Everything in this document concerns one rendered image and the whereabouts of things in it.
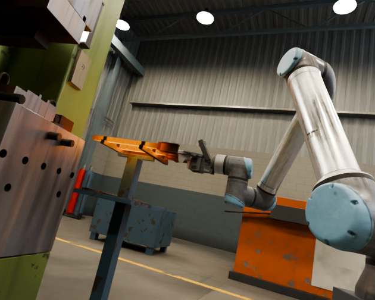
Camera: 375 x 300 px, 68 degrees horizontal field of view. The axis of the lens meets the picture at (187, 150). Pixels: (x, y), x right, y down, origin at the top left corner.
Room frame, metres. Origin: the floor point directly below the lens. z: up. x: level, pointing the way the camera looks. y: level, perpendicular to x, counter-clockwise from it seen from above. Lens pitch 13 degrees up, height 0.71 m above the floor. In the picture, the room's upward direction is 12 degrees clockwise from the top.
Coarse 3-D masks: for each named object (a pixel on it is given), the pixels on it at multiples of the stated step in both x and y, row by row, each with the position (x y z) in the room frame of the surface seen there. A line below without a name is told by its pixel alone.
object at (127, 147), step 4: (116, 144) 1.45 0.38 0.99; (124, 148) 1.43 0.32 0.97; (128, 148) 1.42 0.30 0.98; (132, 148) 1.41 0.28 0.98; (136, 148) 1.41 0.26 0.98; (144, 152) 1.41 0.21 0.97; (156, 152) 1.36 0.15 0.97; (160, 152) 1.35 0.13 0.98; (168, 156) 1.34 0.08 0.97; (172, 156) 1.33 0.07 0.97; (176, 156) 1.32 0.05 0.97
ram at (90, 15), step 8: (72, 0) 0.91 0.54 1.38; (80, 0) 0.95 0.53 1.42; (88, 0) 0.98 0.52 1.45; (96, 0) 1.03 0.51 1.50; (80, 8) 0.96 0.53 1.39; (88, 8) 1.00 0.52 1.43; (96, 8) 1.04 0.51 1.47; (80, 16) 0.97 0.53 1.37; (88, 16) 1.01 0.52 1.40; (96, 16) 1.06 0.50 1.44; (88, 24) 1.03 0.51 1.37
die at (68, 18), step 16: (0, 0) 0.87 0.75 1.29; (16, 0) 0.85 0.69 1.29; (32, 0) 0.84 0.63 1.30; (48, 0) 0.82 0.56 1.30; (64, 0) 0.88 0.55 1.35; (0, 16) 0.94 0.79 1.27; (16, 16) 0.91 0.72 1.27; (32, 16) 0.89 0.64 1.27; (48, 16) 0.87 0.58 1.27; (64, 16) 0.90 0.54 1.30; (48, 32) 0.98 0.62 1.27; (64, 32) 0.95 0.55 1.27; (80, 32) 1.00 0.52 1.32
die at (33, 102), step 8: (0, 88) 0.83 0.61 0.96; (8, 88) 0.83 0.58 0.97; (16, 88) 0.82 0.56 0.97; (32, 96) 0.89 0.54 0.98; (40, 96) 0.92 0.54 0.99; (24, 104) 0.87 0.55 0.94; (32, 104) 0.90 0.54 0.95; (40, 104) 0.94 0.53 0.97; (48, 104) 0.97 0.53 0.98; (40, 112) 0.95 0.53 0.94; (48, 112) 0.98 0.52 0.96
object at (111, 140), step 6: (96, 138) 1.35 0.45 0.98; (102, 138) 1.34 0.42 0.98; (108, 138) 1.32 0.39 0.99; (114, 138) 1.31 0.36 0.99; (126, 144) 1.30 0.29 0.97; (132, 144) 1.28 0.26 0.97; (138, 144) 1.27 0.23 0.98; (150, 144) 1.25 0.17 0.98; (156, 144) 1.24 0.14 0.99; (162, 144) 1.24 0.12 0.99; (168, 144) 1.23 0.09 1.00; (174, 144) 1.21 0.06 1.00; (162, 150) 1.23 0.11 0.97; (168, 150) 1.22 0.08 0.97; (174, 150) 1.21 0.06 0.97
